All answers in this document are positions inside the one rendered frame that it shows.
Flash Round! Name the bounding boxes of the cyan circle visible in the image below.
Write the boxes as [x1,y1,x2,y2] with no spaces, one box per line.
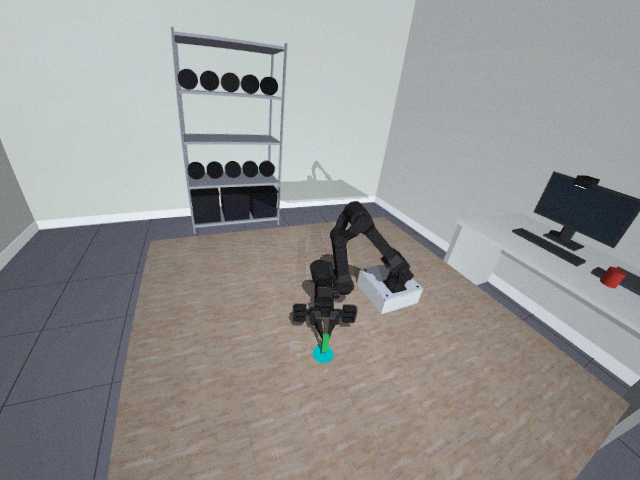
[313,345,334,363]

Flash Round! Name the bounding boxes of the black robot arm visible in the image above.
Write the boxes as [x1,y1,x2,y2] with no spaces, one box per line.
[310,201,414,306]

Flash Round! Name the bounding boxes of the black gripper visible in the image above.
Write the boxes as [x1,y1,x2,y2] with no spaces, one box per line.
[292,303,358,339]

